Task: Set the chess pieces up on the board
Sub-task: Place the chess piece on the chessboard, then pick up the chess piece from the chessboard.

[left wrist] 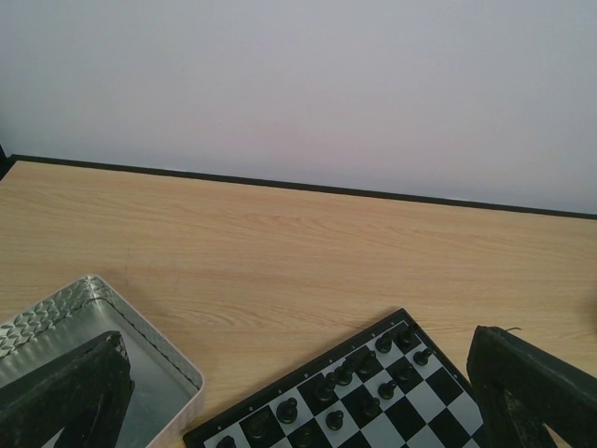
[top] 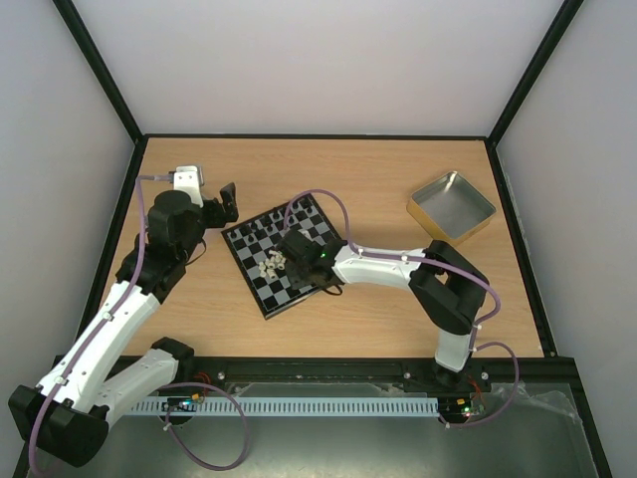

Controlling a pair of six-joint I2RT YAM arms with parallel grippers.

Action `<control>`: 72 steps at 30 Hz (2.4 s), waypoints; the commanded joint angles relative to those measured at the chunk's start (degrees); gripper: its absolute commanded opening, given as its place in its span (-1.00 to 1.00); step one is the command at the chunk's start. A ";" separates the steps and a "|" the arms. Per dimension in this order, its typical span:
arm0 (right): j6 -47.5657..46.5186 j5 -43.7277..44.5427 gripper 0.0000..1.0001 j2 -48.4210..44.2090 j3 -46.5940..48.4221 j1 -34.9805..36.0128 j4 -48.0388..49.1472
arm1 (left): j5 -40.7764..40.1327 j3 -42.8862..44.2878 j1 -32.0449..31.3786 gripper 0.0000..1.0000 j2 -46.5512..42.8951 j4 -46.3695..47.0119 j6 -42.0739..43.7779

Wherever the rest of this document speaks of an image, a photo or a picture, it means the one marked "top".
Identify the gold square tin box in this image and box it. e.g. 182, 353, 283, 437
406, 170, 497, 246

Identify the purple cable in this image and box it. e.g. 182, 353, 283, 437
283, 187, 522, 429
27, 173, 249, 477

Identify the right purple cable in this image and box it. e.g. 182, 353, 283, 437
283, 187, 522, 429

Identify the black aluminium frame rail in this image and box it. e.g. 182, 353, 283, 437
49, 354, 578, 394

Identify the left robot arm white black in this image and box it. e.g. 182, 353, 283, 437
9, 183, 238, 477

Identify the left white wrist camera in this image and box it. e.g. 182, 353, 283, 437
172, 165, 204, 207

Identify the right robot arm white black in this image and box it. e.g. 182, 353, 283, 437
278, 231, 491, 390

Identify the black silver chess board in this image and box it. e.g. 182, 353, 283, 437
222, 193, 338, 320

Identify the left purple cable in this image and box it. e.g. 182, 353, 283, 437
27, 173, 249, 477

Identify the light blue slotted cable duct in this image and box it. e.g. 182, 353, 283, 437
128, 396, 439, 417

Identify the pile of white pieces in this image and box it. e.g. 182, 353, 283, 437
258, 250, 287, 280

